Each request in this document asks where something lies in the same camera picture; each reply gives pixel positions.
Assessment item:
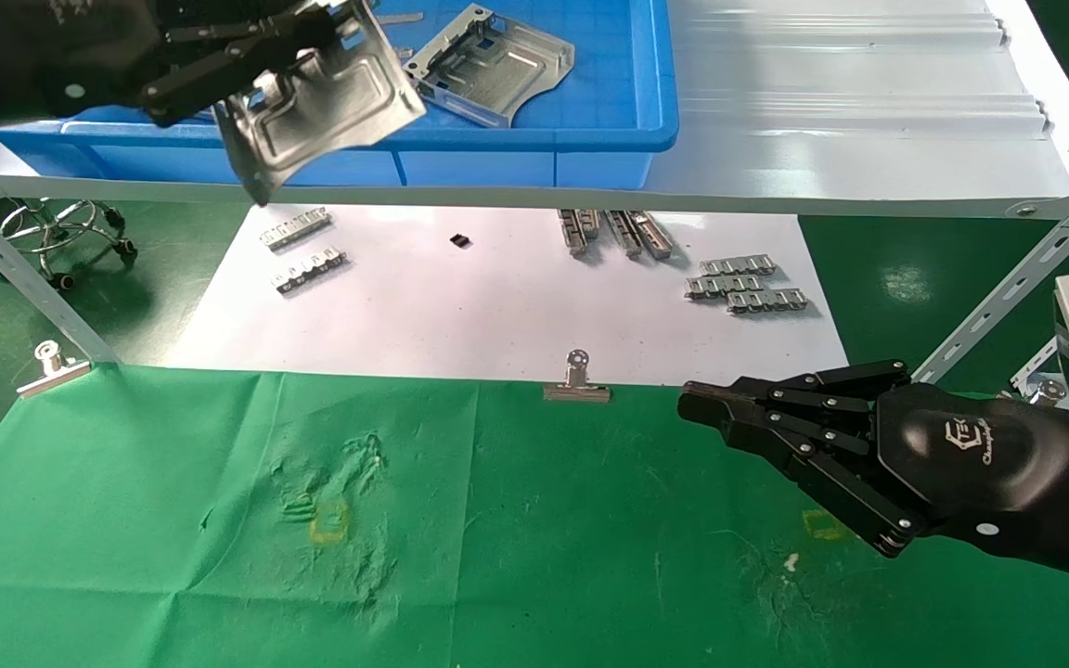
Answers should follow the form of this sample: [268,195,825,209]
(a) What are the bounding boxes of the blue plastic bin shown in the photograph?
[0,0,681,187]

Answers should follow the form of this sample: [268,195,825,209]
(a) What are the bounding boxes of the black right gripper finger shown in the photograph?
[677,359,912,438]
[682,411,926,560]

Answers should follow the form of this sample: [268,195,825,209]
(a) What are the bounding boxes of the white metal rack shelf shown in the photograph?
[0,0,1069,222]

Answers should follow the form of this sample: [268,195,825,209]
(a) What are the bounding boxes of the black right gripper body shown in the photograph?
[871,381,1069,559]

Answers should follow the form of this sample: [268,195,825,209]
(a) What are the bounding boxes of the small metal chain-like strip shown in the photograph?
[684,275,765,302]
[726,289,810,316]
[273,245,351,297]
[260,208,334,253]
[557,210,603,259]
[698,257,778,279]
[606,211,677,263]

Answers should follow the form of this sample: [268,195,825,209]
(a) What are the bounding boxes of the green cloth mat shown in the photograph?
[0,360,1069,668]

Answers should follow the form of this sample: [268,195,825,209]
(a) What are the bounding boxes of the stamped sheet metal bracket part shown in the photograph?
[402,5,577,130]
[213,0,429,208]

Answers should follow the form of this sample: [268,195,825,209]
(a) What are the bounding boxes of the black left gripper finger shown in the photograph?
[161,0,300,45]
[140,7,342,129]

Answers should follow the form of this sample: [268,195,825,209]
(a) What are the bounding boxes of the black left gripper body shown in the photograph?
[0,0,174,131]

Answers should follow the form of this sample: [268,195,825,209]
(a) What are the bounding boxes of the white paper sheet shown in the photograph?
[168,204,852,388]

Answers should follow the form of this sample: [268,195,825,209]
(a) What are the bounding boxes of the perforated white angle brace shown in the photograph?
[0,179,120,366]
[928,161,1069,383]

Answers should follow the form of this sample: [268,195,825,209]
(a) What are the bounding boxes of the chrome stool base with casters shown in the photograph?
[0,199,137,291]

